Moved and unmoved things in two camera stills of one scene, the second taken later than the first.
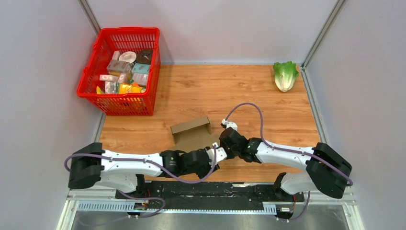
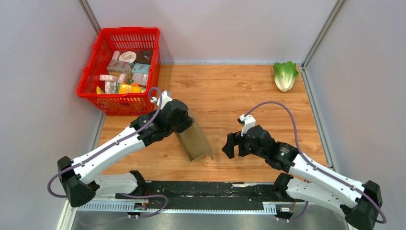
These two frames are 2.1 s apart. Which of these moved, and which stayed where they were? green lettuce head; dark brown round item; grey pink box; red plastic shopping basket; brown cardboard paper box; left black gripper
Moved: brown cardboard paper box; left black gripper
Stayed: dark brown round item; green lettuce head; red plastic shopping basket; grey pink box
